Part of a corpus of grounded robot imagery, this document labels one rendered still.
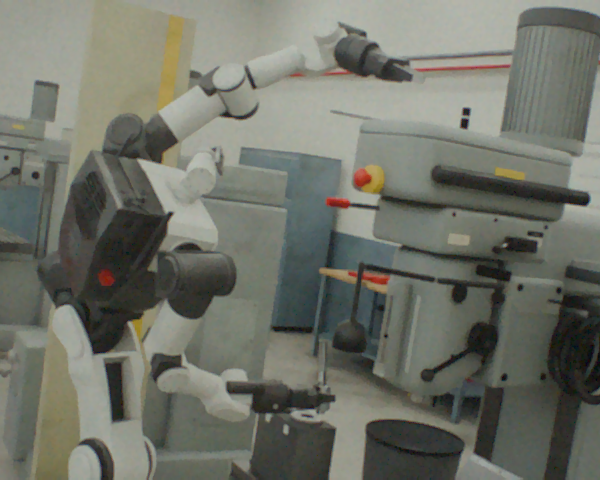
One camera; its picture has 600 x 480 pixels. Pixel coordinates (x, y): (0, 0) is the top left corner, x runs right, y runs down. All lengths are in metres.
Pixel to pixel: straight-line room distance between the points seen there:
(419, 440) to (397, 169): 2.71
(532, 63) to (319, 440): 1.08
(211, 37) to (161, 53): 8.21
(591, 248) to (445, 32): 6.65
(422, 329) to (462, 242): 0.21
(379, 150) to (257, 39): 10.13
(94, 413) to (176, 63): 1.73
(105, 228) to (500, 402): 1.13
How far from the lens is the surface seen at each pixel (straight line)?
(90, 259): 1.82
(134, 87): 3.32
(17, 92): 10.66
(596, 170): 7.00
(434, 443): 4.24
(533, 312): 1.95
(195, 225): 1.83
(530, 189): 1.81
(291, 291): 9.22
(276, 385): 2.14
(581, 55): 2.02
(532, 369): 1.99
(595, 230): 2.08
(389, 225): 1.84
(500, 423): 2.27
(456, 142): 1.70
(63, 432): 3.46
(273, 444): 2.29
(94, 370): 2.01
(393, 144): 1.71
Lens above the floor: 1.74
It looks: 5 degrees down
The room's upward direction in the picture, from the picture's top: 9 degrees clockwise
